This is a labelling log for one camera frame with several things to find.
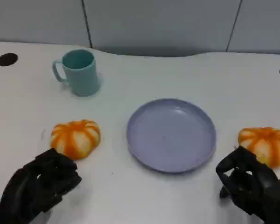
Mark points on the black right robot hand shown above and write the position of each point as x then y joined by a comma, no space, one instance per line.
252,186

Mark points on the orange and white bread roll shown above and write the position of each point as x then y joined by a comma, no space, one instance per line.
75,137
266,142

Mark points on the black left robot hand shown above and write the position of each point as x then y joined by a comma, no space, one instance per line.
39,182

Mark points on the pale green mug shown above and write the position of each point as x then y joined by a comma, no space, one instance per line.
82,79

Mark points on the lilac plate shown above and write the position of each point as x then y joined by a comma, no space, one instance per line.
171,135

